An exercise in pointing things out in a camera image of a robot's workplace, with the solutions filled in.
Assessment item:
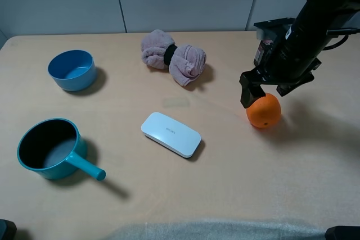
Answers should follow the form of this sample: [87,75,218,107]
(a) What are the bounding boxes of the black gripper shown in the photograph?
[239,17,322,108]

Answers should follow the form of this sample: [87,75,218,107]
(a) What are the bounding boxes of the black object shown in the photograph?
[0,219,17,240]
[325,226,360,240]

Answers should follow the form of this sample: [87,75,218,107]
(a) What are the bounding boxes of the black band on towel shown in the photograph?
[163,44,177,66]

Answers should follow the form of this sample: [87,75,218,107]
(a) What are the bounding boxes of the black object bottom left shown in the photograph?
[0,219,17,240]

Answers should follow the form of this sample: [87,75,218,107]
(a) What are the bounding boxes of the dark small carton box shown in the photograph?
[254,39,273,66]

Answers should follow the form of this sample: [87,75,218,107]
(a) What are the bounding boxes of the pink rolled towel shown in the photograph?
[141,29,206,87]

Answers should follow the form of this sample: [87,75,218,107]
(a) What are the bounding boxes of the white rectangular case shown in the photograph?
[141,112,201,159]

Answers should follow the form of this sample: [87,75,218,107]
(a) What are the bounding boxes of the grey cloth at bottom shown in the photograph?
[105,219,326,239]

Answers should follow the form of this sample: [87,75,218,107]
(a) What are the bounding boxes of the black object bottom right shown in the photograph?
[325,226,360,240]

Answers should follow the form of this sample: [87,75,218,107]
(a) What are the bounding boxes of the blue plastic bowl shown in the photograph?
[48,50,97,92]

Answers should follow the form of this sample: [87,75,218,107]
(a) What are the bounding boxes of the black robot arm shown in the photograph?
[239,0,359,108]

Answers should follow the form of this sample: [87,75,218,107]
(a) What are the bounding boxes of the teal saucepan with handle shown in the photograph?
[17,118,106,181]

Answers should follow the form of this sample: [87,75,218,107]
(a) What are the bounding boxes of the orange fruit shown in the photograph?
[246,93,282,128]

